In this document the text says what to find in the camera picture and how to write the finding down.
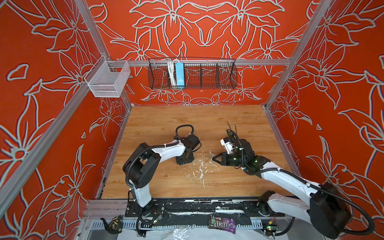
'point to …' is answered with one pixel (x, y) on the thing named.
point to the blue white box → (180, 75)
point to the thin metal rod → (236, 129)
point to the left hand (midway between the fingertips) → (188, 160)
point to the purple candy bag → (227, 224)
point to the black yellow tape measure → (115, 226)
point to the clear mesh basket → (107, 78)
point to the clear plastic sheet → (177, 232)
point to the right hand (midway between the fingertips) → (211, 159)
